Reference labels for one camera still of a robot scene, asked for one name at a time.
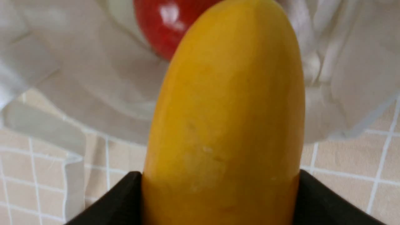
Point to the orange yellow mango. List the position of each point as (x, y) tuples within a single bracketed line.
[(228, 130)]

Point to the red apple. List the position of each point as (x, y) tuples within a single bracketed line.
[(165, 22)]

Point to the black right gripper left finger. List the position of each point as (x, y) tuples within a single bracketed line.
[(121, 205)]

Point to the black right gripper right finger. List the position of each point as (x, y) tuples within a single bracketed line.
[(316, 204)]

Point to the white cloth tote bag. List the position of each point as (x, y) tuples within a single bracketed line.
[(91, 61)]

